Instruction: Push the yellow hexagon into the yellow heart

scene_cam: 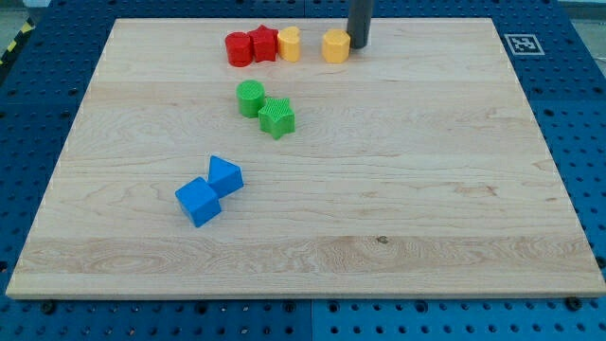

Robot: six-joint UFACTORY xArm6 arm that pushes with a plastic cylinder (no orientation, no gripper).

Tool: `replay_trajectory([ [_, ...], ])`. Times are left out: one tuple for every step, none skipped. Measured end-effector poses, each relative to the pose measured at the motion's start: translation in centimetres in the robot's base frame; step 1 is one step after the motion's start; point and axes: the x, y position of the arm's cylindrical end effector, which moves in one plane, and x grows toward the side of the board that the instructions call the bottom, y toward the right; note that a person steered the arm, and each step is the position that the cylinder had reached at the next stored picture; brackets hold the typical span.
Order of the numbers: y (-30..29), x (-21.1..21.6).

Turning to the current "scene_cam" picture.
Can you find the yellow hexagon block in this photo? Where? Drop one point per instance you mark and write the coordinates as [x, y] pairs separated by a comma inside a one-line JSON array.
[[335, 45]]

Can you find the yellow heart block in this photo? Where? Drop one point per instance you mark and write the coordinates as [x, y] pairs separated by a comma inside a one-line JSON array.
[[289, 43]]

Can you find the green star block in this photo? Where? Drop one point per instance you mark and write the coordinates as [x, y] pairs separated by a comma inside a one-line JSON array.
[[276, 117]]

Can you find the wooden board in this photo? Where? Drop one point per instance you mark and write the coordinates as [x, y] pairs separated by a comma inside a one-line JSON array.
[[417, 169]]

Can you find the blue triangle block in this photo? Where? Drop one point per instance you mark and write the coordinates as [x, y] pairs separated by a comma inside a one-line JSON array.
[[224, 177]]

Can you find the green cylinder block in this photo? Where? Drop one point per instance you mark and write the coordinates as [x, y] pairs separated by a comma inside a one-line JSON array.
[[251, 97]]

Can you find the blue cube block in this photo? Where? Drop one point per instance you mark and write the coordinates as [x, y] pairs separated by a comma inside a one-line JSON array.
[[198, 200]]

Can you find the red star block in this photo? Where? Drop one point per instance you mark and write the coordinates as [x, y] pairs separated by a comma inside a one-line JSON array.
[[264, 43]]

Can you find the red cylinder block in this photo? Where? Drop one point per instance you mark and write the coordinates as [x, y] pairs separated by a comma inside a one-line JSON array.
[[239, 49]]

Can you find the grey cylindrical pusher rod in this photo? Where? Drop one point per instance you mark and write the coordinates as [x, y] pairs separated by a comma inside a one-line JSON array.
[[359, 20]]

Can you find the white fiducial marker tag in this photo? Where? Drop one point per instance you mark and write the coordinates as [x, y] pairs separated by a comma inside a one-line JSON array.
[[521, 44]]

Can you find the yellow black hazard tape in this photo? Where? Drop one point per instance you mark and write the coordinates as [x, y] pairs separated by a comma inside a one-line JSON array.
[[17, 44]]

